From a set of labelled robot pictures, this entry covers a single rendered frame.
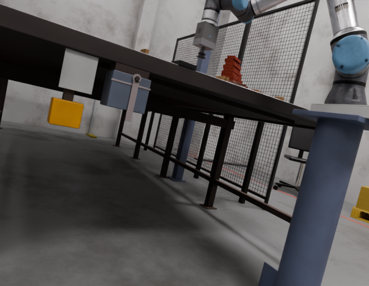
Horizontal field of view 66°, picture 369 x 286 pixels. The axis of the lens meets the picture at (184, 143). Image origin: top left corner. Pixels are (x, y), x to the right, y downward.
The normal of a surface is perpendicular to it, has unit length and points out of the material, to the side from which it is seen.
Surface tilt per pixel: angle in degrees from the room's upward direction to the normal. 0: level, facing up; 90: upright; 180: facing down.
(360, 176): 90
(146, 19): 90
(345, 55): 99
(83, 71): 90
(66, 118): 90
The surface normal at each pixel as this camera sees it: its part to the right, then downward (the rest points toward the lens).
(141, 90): 0.48, 0.18
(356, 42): -0.50, 0.11
